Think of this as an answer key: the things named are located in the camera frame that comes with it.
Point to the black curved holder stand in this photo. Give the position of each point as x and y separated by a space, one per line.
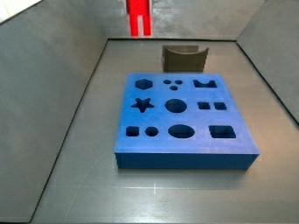
184 58

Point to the red square-circle peg object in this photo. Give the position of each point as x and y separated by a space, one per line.
139 17

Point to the blue shape sorting board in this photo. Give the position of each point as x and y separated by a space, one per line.
180 124

